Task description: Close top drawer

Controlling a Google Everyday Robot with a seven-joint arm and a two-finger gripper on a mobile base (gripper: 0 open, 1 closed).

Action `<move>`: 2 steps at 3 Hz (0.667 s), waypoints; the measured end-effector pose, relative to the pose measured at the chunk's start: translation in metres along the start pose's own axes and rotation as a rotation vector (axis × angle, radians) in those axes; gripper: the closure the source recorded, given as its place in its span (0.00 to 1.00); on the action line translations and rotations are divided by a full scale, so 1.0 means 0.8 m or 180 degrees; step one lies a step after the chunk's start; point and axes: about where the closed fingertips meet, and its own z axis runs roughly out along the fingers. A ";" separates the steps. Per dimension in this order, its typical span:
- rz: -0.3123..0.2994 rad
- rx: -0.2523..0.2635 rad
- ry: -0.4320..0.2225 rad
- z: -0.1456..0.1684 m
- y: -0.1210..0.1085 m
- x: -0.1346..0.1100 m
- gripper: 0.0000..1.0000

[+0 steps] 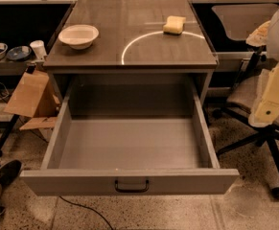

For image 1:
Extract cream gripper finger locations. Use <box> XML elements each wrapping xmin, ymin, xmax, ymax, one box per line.
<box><xmin>248</xmin><ymin>62</ymin><xmax>279</xmax><ymax>127</ymax></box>
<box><xmin>245</xmin><ymin>21</ymin><xmax>270</xmax><ymax>47</ymax></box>

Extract grey top drawer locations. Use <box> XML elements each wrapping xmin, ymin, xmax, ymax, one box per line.
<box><xmin>21</xmin><ymin>80</ymin><xmax>239</xmax><ymax>196</ymax></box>

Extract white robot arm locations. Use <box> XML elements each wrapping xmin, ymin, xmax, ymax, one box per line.
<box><xmin>246</xmin><ymin>10</ymin><xmax>279</xmax><ymax>127</ymax></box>

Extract grey drawer cabinet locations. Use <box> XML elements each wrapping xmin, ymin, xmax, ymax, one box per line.
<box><xmin>44</xmin><ymin>0</ymin><xmax>218</xmax><ymax>99</ymax></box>

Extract black office chair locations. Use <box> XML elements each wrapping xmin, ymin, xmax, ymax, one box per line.
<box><xmin>213</xmin><ymin>9</ymin><xmax>279</xmax><ymax>200</ymax></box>

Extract yellow sponge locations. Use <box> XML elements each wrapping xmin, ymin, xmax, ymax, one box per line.
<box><xmin>163</xmin><ymin>15</ymin><xmax>186</xmax><ymax>35</ymax></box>

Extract white bowl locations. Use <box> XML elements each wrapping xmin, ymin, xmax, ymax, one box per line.
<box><xmin>58</xmin><ymin>25</ymin><xmax>99</xmax><ymax>50</ymax></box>

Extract white paper cup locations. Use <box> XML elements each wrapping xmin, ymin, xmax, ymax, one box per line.
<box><xmin>30</xmin><ymin>40</ymin><xmax>47</xmax><ymax>60</ymax></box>

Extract brown cardboard box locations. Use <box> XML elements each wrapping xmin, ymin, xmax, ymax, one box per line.
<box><xmin>4</xmin><ymin>70</ymin><xmax>60</xmax><ymax>130</ymax></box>

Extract dark blue plate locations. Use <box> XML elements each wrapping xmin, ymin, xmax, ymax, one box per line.
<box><xmin>7</xmin><ymin>46</ymin><xmax>32</xmax><ymax>61</ymax></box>

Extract black top drawer handle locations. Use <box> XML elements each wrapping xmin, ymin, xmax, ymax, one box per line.
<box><xmin>114</xmin><ymin>180</ymin><xmax>150</xmax><ymax>194</ymax></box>

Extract black floor cable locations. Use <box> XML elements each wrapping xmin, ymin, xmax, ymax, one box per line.
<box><xmin>58</xmin><ymin>195</ymin><xmax>115</xmax><ymax>230</ymax></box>

